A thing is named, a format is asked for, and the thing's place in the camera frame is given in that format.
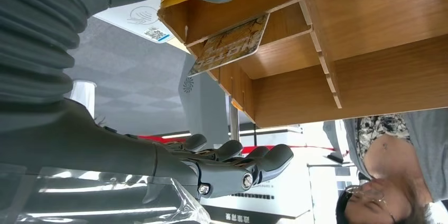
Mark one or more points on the wooden divider box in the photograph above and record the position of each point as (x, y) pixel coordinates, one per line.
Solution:
(367, 75)

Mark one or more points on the grey kiosk stand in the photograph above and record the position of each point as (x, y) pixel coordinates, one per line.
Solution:
(203, 110)

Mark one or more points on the clear plastic film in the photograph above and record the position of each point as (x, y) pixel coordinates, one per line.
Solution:
(105, 198)

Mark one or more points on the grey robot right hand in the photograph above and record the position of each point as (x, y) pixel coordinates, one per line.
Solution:
(87, 145)

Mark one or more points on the white card reader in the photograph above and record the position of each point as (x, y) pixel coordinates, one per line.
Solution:
(140, 19)

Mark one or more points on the white background counter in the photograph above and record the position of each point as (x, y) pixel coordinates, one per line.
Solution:
(297, 187)

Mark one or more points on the chrome stanchion post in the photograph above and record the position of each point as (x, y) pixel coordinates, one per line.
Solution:
(234, 124)

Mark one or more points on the hotel room key card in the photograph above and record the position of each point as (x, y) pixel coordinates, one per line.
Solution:
(231, 44)

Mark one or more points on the person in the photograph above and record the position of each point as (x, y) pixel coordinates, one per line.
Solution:
(430, 145)

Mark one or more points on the red barrier belt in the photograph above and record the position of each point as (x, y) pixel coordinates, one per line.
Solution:
(154, 139)

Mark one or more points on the white cylindrical post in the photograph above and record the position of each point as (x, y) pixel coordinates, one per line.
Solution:
(83, 96)

